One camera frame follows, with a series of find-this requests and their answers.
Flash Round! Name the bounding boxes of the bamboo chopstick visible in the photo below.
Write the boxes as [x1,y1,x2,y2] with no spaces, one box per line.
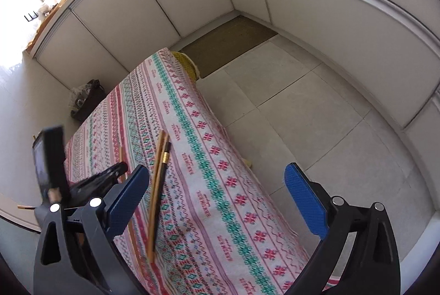
[147,130,169,264]
[17,205,36,210]
[147,130,166,264]

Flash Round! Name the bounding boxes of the dark trash bin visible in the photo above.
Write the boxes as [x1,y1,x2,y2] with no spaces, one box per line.
[68,79,107,123]

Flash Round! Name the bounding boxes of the patterned striped tablecloth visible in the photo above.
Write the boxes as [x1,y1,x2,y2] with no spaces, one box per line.
[66,49,309,294]

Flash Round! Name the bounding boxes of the brown floor mat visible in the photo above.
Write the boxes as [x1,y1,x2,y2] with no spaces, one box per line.
[180,16,277,78]

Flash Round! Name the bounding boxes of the white lower cabinets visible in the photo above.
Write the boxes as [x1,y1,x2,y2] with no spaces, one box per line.
[29,0,439,200]

